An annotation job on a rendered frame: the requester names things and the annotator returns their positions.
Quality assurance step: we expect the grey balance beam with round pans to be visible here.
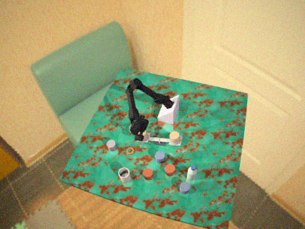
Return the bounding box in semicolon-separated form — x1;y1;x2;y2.
142;133;183;147

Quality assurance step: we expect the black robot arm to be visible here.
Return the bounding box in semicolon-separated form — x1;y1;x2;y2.
125;78;174;136

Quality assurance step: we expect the pale grey bottle with blue cap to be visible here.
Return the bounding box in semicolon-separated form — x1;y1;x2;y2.
187;165;197;181

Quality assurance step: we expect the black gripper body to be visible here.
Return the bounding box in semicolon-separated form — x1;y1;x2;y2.
135;119;149;142

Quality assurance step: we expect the orange cylinder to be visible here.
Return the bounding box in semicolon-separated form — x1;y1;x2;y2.
165;164;175;176
143;168;153;181

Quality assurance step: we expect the white open cup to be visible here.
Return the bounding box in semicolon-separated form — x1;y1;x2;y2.
118;168;131;183

